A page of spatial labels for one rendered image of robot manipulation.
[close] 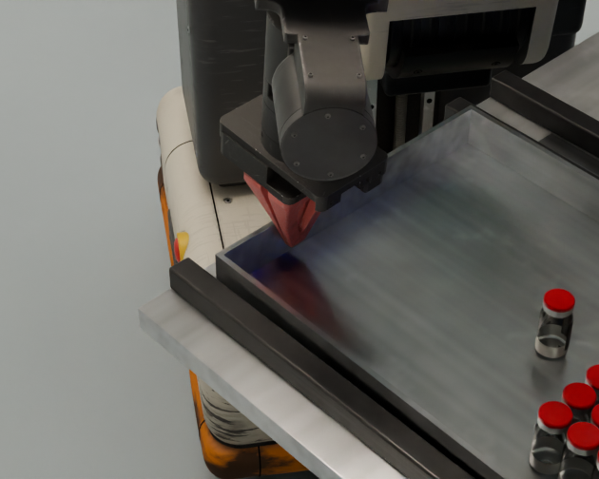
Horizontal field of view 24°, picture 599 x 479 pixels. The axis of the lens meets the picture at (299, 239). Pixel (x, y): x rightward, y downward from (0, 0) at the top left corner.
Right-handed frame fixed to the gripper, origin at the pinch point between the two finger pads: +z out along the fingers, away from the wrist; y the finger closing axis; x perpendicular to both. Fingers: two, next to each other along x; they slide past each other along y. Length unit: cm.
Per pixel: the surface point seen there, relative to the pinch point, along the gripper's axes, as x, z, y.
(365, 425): -9.0, -1.2, 15.8
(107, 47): 81, 104, -133
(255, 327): -8.3, -0.4, 4.9
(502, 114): 24.2, 2.6, -0.7
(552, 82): 30.8, 2.6, -0.8
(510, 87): 25.2, 0.6, -1.2
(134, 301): 39, 98, -72
